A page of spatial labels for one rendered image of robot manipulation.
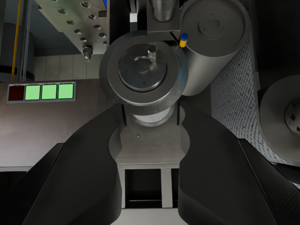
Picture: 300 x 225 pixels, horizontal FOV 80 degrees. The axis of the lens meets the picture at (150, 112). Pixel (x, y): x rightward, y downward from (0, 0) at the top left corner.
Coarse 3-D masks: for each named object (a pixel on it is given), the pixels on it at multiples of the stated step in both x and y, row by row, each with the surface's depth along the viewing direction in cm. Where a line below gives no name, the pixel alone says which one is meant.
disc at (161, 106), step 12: (132, 36) 31; (108, 48) 31; (180, 48) 30; (108, 60) 30; (180, 60) 30; (180, 72) 29; (108, 84) 30; (180, 84) 29; (108, 96) 29; (168, 96) 29; (132, 108) 29; (144, 108) 29; (156, 108) 29
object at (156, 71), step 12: (132, 48) 28; (144, 48) 28; (120, 60) 28; (132, 60) 28; (144, 60) 28; (156, 60) 28; (120, 72) 28; (132, 72) 28; (144, 72) 28; (156, 72) 27; (132, 84) 27; (144, 84) 27; (156, 84) 27
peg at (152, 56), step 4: (148, 48) 25; (152, 48) 25; (156, 48) 25; (148, 52) 25; (152, 52) 25; (156, 52) 25; (148, 56) 27; (152, 56) 26; (156, 56) 26; (152, 60) 27
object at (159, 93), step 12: (144, 36) 30; (120, 48) 29; (168, 48) 29; (168, 60) 29; (108, 72) 29; (168, 72) 28; (120, 84) 29; (168, 84) 28; (120, 96) 28; (132, 96) 28; (144, 96) 28; (156, 96) 28
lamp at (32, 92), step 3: (27, 87) 64; (30, 87) 64; (33, 87) 64; (36, 87) 64; (39, 87) 64; (27, 90) 64; (30, 90) 64; (33, 90) 64; (36, 90) 64; (39, 90) 64; (27, 93) 64; (30, 93) 64; (33, 93) 64; (36, 93) 64; (27, 96) 64; (30, 96) 64; (33, 96) 64; (36, 96) 64; (27, 99) 64; (30, 99) 64; (33, 99) 64
